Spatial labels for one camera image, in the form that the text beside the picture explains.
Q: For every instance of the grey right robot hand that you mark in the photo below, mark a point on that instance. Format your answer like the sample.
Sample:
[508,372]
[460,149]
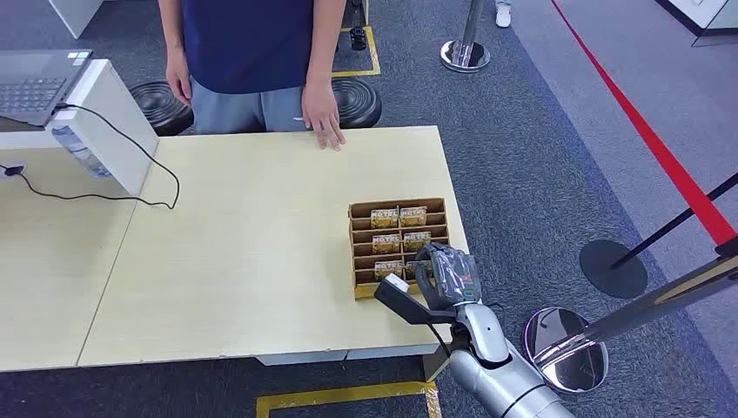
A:
[452,277]

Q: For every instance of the person's left hand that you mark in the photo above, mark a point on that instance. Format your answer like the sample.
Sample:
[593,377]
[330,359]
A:
[322,115]

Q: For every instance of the person's right hand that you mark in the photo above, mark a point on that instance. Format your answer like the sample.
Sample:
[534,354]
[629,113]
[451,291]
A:
[177,78]

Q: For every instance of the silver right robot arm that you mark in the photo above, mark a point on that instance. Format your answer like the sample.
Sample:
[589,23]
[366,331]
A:
[496,357]

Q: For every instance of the gold hotel key card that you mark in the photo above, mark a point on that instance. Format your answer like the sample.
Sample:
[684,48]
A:
[385,244]
[384,218]
[413,216]
[388,269]
[416,241]

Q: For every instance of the person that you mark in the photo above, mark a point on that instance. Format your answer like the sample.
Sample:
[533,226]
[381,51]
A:
[248,57]

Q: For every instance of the brown cardboard card holder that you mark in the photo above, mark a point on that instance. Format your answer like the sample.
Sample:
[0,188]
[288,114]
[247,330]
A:
[363,254]

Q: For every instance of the black round stool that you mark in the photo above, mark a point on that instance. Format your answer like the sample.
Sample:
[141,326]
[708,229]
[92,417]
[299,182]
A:
[357,103]
[163,107]

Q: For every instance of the white laptop stand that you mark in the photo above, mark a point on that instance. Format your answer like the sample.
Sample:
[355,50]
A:
[109,124]

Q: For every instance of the black chair caster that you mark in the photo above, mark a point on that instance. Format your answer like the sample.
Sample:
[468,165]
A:
[358,37]

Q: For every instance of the white cabinet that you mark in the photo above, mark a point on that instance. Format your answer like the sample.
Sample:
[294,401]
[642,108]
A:
[75,14]

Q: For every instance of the clear plastic water bottle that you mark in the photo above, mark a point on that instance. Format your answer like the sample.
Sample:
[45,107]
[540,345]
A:
[81,151]

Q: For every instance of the grey laptop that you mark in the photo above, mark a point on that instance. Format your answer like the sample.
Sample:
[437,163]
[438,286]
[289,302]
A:
[34,83]

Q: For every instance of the white shoe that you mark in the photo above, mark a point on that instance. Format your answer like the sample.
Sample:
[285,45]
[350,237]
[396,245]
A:
[503,15]

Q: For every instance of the white display plinth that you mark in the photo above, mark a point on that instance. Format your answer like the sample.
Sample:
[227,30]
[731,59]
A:
[700,17]

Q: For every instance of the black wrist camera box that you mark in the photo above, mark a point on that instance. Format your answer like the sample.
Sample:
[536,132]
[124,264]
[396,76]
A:
[403,300]

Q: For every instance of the chrome stanchion post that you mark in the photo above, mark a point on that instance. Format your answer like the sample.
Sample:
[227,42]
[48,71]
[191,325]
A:
[464,40]
[582,346]

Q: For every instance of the black stanchion post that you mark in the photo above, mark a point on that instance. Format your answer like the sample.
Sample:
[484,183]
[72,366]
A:
[622,262]

